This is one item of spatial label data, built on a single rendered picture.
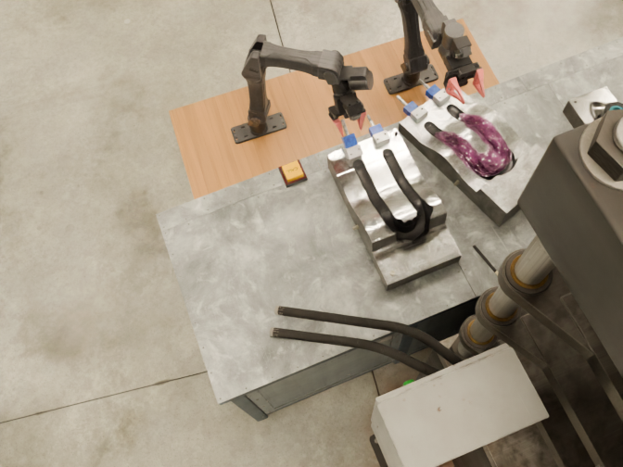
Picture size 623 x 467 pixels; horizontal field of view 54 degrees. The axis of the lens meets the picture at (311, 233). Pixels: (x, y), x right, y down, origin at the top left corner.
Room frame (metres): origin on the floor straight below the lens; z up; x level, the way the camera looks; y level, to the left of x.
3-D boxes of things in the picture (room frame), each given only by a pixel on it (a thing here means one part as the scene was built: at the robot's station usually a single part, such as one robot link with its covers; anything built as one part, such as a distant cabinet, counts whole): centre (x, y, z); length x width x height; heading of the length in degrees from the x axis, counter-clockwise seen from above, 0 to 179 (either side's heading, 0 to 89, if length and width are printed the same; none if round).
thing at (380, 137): (1.13, -0.27, 0.89); 0.13 x 0.05 x 0.05; 14
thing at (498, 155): (1.02, -0.60, 0.90); 0.26 x 0.18 x 0.08; 31
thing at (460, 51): (1.11, -0.51, 1.25); 0.07 x 0.06 x 0.11; 100
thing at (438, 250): (0.85, -0.28, 0.87); 0.50 x 0.26 x 0.14; 14
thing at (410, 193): (0.87, -0.29, 0.92); 0.35 x 0.16 x 0.09; 14
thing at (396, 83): (1.38, -0.46, 0.84); 0.20 x 0.07 x 0.08; 100
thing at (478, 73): (1.04, -0.54, 1.19); 0.09 x 0.07 x 0.07; 10
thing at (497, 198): (1.02, -0.61, 0.86); 0.50 x 0.26 x 0.11; 31
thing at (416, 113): (1.22, -0.42, 0.86); 0.13 x 0.05 x 0.05; 31
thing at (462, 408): (0.12, -0.24, 0.74); 0.31 x 0.22 x 1.47; 104
